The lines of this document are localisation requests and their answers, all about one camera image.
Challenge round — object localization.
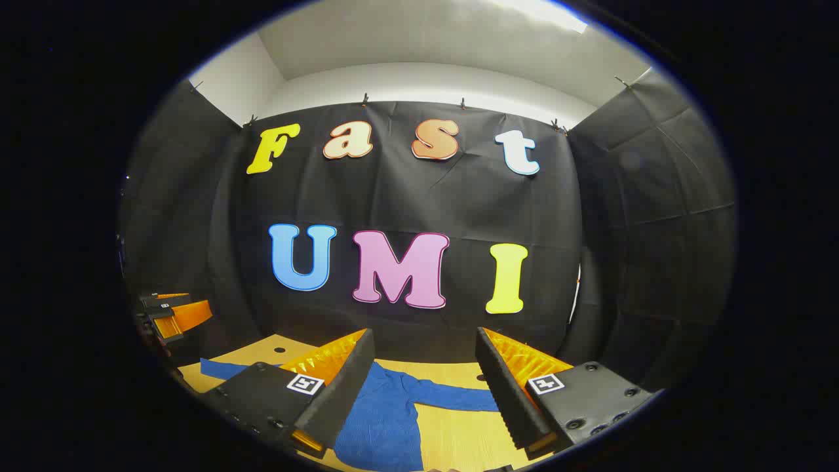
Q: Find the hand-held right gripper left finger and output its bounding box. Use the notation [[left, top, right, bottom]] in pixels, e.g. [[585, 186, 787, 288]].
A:
[[197, 328, 376, 460]]

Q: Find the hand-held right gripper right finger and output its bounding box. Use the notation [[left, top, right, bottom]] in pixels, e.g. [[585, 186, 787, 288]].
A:
[[475, 326, 656, 460]]

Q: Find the black backdrop cloth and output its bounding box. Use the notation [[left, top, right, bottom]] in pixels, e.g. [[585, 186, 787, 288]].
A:
[[118, 66, 738, 394]]

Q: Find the blue corduroy jacket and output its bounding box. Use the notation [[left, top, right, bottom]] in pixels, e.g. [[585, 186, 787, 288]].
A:
[[200, 357, 500, 472]]

